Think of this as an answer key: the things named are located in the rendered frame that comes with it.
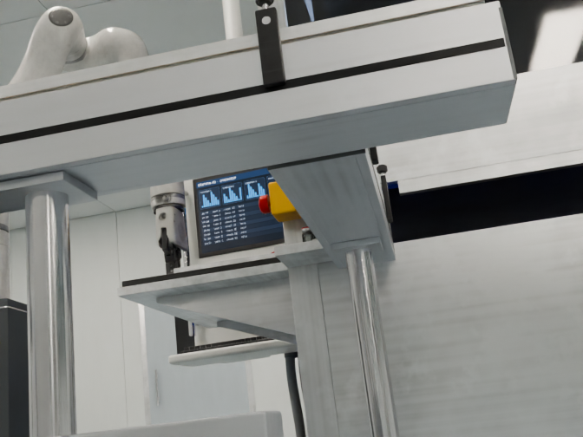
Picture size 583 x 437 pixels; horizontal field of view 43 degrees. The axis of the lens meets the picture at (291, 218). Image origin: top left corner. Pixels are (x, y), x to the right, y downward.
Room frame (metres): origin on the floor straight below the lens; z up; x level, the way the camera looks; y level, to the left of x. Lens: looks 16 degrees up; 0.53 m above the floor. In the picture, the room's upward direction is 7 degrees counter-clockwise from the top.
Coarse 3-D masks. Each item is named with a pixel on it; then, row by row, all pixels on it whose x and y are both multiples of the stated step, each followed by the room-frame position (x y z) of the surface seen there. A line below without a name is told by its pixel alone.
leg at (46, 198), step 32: (0, 192) 0.80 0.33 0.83; (32, 192) 0.81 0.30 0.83; (64, 192) 0.83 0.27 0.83; (96, 192) 0.87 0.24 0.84; (32, 224) 0.81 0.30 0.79; (64, 224) 0.83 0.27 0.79; (32, 256) 0.81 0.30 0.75; (64, 256) 0.83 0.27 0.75; (32, 288) 0.81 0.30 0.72; (64, 288) 0.82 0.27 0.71; (32, 320) 0.82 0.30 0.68; (64, 320) 0.82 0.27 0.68; (32, 352) 0.82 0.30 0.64; (64, 352) 0.82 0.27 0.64; (32, 384) 0.82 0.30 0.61; (64, 384) 0.82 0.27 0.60; (32, 416) 0.82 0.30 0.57; (64, 416) 0.82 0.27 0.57
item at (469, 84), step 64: (256, 0) 0.72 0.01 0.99; (448, 0) 0.72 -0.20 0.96; (128, 64) 0.78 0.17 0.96; (192, 64) 0.74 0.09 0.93; (256, 64) 0.73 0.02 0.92; (320, 64) 0.72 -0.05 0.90; (384, 64) 0.71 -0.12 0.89; (448, 64) 0.70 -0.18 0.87; (512, 64) 0.69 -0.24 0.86; (0, 128) 0.78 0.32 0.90; (64, 128) 0.77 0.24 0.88; (128, 128) 0.75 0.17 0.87; (192, 128) 0.74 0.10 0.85; (256, 128) 0.73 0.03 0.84; (320, 128) 0.76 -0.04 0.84; (384, 128) 0.78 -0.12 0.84; (448, 128) 0.80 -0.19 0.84
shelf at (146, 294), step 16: (224, 272) 1.60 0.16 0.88; (240, 272) 1.60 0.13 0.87; (256, 272) 1.59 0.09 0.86; (272, 272) 1.59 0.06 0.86; (288, 272) 1.61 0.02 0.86; (128, 288) 1.64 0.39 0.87; (144, 288) 1.63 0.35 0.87; (160, 288) 1.62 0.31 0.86; (176, 288) 1.63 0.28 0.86; (192, 288) 1.65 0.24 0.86; (208, 288) 1.68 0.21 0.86; (144, 304) 1.79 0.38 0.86; (160, 304) 1.81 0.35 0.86; (192, 320) 2.12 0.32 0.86; (208, 320) 2.16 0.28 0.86; (224, 320) 2.20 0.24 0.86
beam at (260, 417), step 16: (224, 416) 0.77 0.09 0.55; (240, 416) 0.76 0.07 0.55; (256, 416) 0.76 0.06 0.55; (272, 416) 0.79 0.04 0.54; (96, 432) 0.79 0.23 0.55; (112, 432) 0.78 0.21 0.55; (128, 432) 0.78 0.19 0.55; (144, 432) 0.78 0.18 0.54; (160, 432) 0.78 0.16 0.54; (176, 432) 0.77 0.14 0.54; (192, 432) 0.77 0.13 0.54; (208, 432) 0.77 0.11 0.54; (224, 432) 0.76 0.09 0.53; (240, 432) 0.76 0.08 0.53; (256, 432) 0.76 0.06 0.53; (272, 432) 0.78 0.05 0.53
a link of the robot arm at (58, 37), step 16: (48, 16) 1.57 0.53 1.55; (64, 16) 1.58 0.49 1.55; (48, 32) 1.58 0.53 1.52; (64, 32) 1.59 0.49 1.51; (80, 32) 1.63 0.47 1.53; (32, 48) 1.61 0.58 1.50; (48, 48) 1.60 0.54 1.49; (64, 48) 1.61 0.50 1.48; (80, 48) 1.68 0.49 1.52; (32, 64) 1.62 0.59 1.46; (48, 64) 1.62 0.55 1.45; (64, 64) 1.64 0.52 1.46; (16, 80) 1.62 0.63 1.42
